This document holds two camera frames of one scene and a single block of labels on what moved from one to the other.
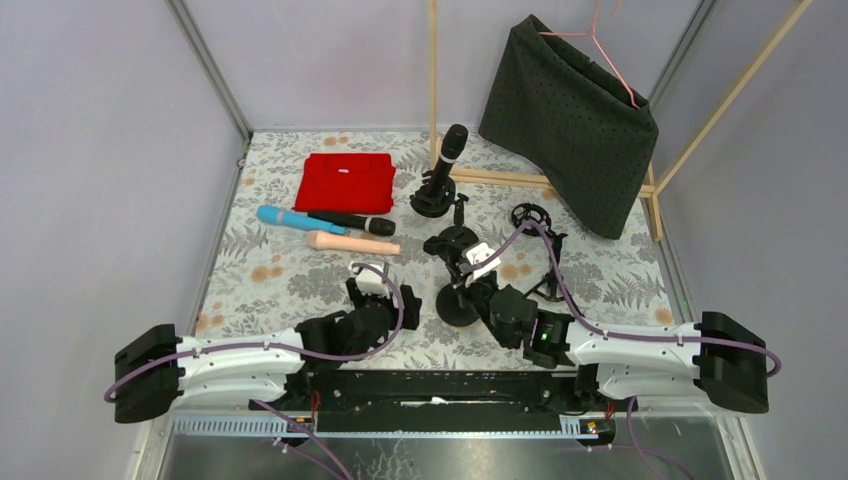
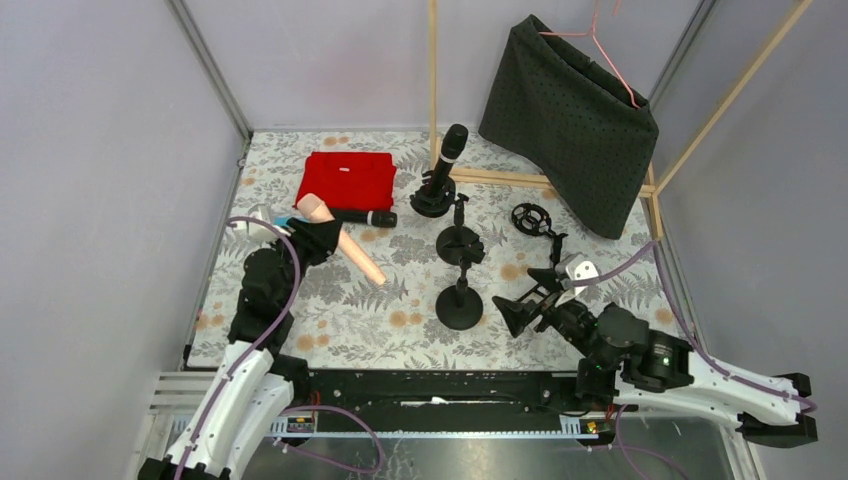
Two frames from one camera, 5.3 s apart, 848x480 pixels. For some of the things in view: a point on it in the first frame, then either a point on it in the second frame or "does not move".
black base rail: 437,392 does not move
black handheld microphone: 454,139 does not move
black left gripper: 382,304 to 308,240
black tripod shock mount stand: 534,221 does not move
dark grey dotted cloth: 590,130 does not move
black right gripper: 453,253 to 542,304
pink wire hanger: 591,33 does not move
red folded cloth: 346,183 does not move
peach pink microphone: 322,240 to 316,210
